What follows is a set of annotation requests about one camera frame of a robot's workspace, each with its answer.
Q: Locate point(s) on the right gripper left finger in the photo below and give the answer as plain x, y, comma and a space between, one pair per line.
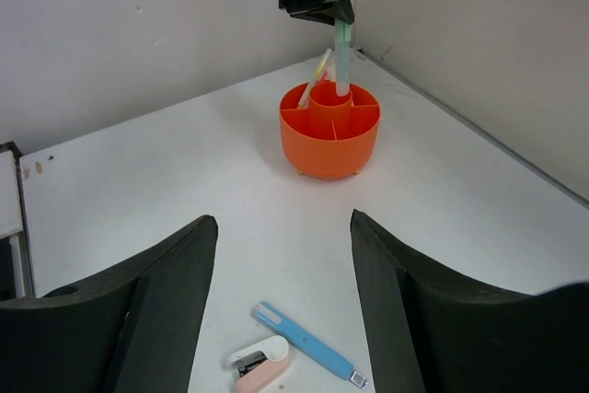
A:
133, 327

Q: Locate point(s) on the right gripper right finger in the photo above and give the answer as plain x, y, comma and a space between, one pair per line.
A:
430, 328

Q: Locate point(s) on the green highlighter marker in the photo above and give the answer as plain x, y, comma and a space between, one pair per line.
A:
342, 40

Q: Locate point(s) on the pink pen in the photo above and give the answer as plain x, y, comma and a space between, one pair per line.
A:
329, 75

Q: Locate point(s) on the pale yellow pen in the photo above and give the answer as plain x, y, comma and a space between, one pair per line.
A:
316, 77

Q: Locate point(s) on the blue pen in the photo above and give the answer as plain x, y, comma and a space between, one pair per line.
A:
309, 344

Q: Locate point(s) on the orange round divided container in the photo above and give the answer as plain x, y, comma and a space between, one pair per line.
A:
334, 136

